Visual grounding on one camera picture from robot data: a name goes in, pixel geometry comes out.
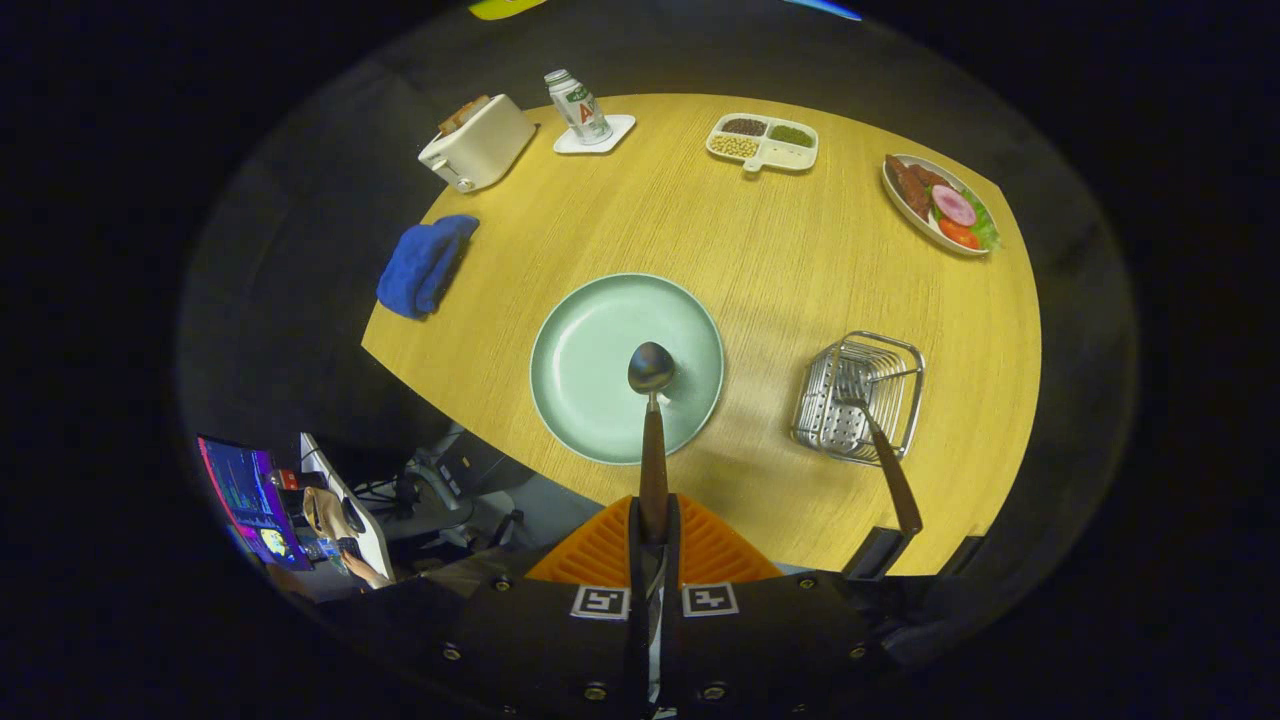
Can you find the white desk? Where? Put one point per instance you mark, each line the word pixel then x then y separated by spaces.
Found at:
pixel 372 535

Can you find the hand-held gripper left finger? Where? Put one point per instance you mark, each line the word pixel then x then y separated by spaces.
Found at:
pixel 636 650

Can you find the red tomato slice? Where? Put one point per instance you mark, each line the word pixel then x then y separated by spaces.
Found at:
pixel 960 235

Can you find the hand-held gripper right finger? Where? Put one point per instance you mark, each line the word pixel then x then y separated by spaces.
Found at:
pixel 670 650

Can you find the small white drink bottle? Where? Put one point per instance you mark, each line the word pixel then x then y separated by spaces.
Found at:
pixel 580 110

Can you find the pile of green beans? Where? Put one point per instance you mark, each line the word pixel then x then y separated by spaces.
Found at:
pixel 791 135

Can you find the black table bracket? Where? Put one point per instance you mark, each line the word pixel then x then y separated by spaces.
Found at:
pixel 872 553
pixel 960 557

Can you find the white toaster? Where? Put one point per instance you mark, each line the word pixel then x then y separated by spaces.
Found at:
pixel 485 150

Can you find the toast slice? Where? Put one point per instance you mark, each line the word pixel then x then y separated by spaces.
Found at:
pixel 465 113

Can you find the green lettuce leaf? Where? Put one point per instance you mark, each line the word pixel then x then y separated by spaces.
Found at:
pixel 988 230

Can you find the pale green plate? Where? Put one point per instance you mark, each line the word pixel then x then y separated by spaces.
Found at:
pixel 580 370

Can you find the white oval food plate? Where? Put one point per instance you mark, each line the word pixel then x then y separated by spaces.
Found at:
pixel 920 225

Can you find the pink ham slice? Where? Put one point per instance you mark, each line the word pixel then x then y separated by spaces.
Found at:
pixel 953 205

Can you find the blue cloth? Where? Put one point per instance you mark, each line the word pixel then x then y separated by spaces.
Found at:
pixel 425 265

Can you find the pile of yellow beans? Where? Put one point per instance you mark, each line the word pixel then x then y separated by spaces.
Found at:
pixel 734 146

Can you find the white square coaster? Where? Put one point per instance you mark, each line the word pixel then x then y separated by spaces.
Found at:
pixel 622 127

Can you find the brown meat piece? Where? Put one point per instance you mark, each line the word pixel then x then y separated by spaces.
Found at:
pixel 910 185

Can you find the pile of dark beans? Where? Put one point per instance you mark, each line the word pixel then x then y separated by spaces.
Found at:
pixel 744 127

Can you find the glowing computer monitor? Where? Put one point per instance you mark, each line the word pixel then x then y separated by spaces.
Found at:
pixel 250 495

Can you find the white divided dish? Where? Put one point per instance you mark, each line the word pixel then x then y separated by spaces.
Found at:
pixel 790 158

